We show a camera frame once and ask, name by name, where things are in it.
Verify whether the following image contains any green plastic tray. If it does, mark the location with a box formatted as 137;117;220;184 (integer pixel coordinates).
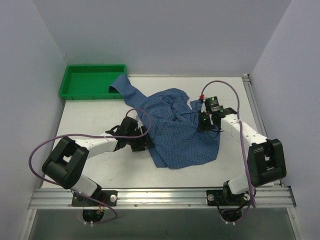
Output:
59;64;127;101

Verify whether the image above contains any blue checked long sleeve shirt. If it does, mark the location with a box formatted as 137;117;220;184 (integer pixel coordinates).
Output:
111;75;220;169

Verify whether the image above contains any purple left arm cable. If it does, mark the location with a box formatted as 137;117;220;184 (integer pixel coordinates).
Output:
28;107;152;186

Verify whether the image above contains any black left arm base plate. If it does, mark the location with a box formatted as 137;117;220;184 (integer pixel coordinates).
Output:
71;189;118;207

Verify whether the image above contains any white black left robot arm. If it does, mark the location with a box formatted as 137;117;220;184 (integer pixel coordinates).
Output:
42;116;154;206

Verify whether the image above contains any aluminium right side rail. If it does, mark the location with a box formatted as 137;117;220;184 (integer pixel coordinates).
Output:
242;74;268;137

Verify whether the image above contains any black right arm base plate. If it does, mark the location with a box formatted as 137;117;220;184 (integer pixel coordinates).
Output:
205;188;249;207

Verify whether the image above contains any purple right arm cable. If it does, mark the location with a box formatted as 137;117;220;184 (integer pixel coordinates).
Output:
201;80;258;209

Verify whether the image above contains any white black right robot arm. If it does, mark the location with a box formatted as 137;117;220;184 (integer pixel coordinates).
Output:
198;95;287;205

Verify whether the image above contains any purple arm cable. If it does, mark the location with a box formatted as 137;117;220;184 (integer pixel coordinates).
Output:
201;80;258;209
28;107;152;186

